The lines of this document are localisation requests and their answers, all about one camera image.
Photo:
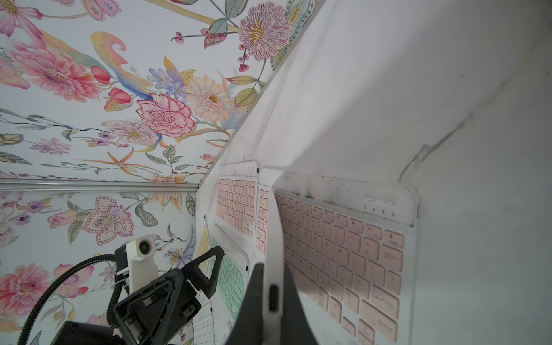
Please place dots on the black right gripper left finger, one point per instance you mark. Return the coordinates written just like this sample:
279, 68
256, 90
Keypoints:
248, 328

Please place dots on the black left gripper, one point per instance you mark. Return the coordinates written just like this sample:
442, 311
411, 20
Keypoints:
157, 312

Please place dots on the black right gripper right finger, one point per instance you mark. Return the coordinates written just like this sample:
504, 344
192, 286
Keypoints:
295, 327

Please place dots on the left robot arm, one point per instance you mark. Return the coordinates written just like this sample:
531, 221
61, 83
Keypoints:
85, 333

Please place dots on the yellow keyboard far left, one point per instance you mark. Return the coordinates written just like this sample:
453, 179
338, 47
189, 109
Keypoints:
203, 246

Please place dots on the mint green keyboard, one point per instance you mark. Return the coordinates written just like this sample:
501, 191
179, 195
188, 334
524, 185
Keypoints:
233, 273

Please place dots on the white keyboard centre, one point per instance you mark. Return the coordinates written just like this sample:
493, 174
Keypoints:
213, 324

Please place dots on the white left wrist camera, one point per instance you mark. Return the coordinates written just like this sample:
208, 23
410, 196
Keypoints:
141, 263

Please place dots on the aluminium frame post left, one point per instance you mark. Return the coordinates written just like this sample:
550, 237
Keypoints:
43, 186

